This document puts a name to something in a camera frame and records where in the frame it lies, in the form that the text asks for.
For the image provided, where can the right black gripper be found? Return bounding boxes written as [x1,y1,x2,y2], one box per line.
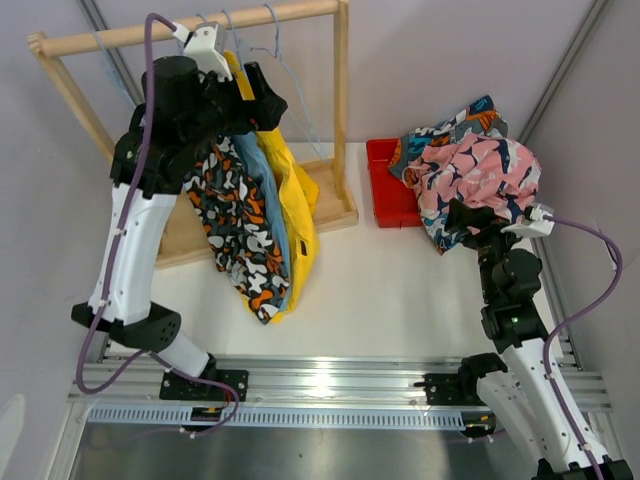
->
[444,198,534,302]

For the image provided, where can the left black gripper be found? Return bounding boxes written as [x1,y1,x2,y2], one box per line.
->
[183,61,286,151]

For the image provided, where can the pink patterned shorts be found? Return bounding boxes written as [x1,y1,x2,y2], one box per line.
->
[402,134,542,226]

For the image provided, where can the blue hanger of pink shorts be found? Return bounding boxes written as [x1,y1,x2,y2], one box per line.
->
[250,2,329,164]

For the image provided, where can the yellow shorts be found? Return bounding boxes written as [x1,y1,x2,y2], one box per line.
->
[222,49,322,326]

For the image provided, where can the blue orange graphic shorts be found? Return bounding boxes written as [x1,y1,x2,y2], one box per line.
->
[388,94,510,256]

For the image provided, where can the blue hanger of yellow shorts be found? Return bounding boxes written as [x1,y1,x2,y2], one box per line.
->
[222,9,251,73]

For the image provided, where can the camouflage orange black shorts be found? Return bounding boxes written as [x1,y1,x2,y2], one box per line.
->
[183,136,290,324]

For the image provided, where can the light blue wire hanger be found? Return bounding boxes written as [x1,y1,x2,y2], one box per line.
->
[92,30,140,108]

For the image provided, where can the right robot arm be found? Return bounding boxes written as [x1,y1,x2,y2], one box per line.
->
[445,200,633,479]

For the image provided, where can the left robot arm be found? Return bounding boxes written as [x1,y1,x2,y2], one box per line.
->
[71,56,287,400]

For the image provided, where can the light blue shorts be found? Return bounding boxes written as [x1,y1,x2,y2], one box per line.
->
[233,133,292,284]

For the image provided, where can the red plastic tray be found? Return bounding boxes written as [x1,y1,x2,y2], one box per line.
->
[366,138,422,229]

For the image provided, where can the wooden clothes rack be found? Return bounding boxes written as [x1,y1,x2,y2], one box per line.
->
[27,1,359,269]

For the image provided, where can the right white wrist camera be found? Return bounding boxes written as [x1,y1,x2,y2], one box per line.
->
[501,202,554,238]

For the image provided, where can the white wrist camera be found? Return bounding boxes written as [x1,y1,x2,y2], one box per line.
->
[501,202,554,238]
[173,22,234,82]

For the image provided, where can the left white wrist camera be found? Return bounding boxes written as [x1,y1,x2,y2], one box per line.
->
[173,22,234,82]

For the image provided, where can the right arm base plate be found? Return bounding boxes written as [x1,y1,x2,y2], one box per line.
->
[413,373,485,407]

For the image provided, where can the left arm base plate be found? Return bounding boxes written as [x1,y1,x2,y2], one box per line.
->
[159,369,249,402]

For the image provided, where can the aluminium mounting rail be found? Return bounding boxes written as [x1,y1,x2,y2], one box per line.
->
[67,355,614,431]

